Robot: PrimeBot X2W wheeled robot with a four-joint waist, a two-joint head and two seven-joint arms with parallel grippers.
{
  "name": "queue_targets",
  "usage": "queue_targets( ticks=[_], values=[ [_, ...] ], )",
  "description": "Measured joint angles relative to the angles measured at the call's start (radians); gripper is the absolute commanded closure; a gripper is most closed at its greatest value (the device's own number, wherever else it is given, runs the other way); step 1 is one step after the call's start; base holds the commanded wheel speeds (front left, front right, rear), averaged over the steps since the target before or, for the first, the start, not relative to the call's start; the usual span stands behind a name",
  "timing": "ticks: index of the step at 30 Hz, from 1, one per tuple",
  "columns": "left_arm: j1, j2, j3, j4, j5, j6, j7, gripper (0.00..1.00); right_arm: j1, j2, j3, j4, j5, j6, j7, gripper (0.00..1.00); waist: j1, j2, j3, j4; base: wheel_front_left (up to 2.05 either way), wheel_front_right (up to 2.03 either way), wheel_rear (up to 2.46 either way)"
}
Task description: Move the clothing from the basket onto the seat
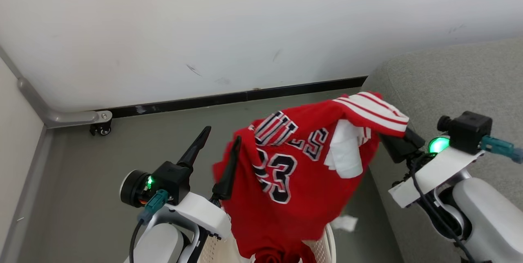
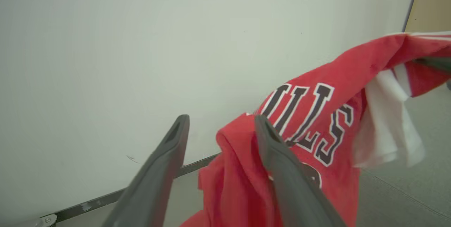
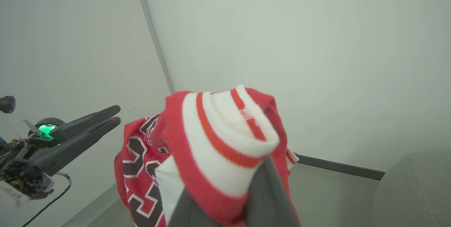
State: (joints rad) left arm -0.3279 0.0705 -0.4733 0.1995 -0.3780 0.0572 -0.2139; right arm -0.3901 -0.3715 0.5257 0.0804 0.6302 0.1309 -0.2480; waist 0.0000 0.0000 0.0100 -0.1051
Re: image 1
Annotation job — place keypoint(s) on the black boxy right wrist camera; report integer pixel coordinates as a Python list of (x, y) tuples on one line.
[(470, 130)]

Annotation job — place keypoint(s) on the grey metal partition frame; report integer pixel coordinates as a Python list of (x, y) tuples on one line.
[(61, 118)]

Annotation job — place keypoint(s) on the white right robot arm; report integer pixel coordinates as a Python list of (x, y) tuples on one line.
[(490, 214)]

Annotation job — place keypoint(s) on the black round left wrist camera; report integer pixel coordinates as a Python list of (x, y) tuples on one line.
[(132, 187)]

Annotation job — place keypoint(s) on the grey fabric sofa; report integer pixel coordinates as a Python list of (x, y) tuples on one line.
[(449, 83)]

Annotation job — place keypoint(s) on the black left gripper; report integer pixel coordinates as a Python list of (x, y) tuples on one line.
[(173, 179)]

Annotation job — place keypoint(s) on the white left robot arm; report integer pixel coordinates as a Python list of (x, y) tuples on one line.
[(159, 246)]

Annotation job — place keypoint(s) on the white perforated plastic laundry basket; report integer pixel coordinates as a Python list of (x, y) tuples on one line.
[(322, 246)]

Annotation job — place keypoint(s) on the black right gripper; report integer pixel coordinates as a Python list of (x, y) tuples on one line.
[(402, 145)]

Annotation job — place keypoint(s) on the black baseboard strip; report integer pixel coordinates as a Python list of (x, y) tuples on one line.
[(229, 97)]

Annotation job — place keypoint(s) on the white paper scrap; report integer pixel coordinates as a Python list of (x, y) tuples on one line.
[(344, 223)]

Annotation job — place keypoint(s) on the small black caster wheel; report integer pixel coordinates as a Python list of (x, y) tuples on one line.
[(102, 129)]

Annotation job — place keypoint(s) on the red basketball jersey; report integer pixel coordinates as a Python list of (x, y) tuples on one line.
[(302, 197)]

